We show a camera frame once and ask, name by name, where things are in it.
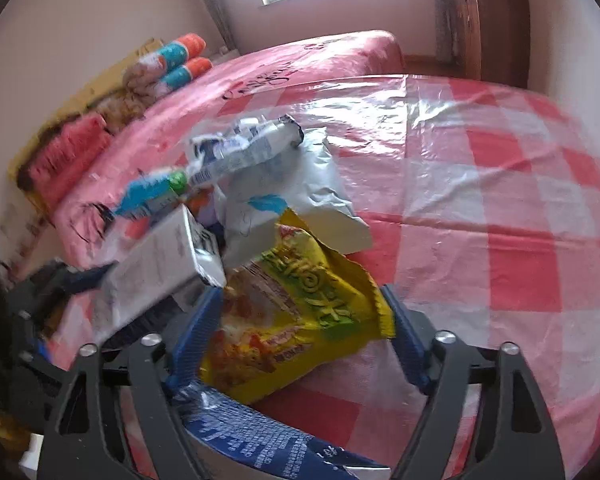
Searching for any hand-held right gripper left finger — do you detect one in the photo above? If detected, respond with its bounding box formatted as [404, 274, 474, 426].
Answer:
[40, 285, 226, 480]

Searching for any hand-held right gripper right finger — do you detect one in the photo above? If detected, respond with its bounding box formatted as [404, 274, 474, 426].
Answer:
[380, 284, 566, 480]

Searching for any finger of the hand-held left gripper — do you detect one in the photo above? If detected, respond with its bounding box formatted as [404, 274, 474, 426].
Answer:
[100, 302, 193, 351]
[52, 262, 117, 303]

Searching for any silver foil packet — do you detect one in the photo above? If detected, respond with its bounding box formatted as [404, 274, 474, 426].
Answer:
[92, 205, 228, 346]

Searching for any yellow snack packet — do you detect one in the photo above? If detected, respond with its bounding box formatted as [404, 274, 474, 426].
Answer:
[200, 209, 397, 406]

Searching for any blue bottle green cap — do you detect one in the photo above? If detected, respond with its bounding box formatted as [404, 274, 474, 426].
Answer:
[111, 167, 191, 221]

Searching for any blue and white packet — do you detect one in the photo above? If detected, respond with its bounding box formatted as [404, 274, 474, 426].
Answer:
[172, 385, 396, 480]

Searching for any grey plastic mailer bag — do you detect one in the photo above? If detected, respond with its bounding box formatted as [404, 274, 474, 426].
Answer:
[215, 125, 373, 271]

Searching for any white bottle blue label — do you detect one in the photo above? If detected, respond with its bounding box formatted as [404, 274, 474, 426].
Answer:
[187, 114, 305, 188]

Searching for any pink ribbed pillow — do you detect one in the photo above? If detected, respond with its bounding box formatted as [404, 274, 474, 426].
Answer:
[27, 112, 113, 201]

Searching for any red checked plastic tablecloth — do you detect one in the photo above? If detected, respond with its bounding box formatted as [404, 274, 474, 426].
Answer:
[45, 72, 600, 480]

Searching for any floral pillow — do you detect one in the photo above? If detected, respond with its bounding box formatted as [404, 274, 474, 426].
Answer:
[92, 91, 147, 132]

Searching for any floral folded blanket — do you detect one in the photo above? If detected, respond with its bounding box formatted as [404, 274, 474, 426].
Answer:
[122, 50, 170, 106]

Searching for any blue and orange bolster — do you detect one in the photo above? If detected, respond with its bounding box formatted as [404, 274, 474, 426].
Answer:
[152, 32, 207, 68]
[160, 56, 214, 95]

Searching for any pink printed bed sheet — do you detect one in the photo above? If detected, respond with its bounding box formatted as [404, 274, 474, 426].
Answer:
[50, 30, 406, 271]

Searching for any wooden cabinet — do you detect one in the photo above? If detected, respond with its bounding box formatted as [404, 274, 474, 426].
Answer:
[450, 0, 531, 88]

